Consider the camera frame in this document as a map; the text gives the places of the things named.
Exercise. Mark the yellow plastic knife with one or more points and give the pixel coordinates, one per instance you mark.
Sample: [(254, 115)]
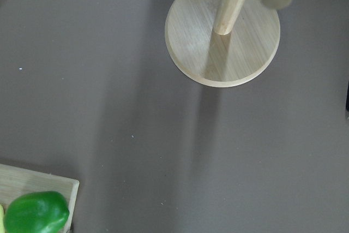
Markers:
[(2, 229)]

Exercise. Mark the wooden cutting board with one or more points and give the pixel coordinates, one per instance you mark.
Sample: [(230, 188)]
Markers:
[(18, 181)]

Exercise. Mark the black device at right edge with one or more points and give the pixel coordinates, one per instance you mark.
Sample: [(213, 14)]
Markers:
[(347, 99)]

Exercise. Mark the wooden mug tree stand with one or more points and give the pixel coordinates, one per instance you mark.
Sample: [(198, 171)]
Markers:
[(223, 43)]

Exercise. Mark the green pepper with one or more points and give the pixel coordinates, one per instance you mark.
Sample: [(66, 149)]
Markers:
[(37, 212)]

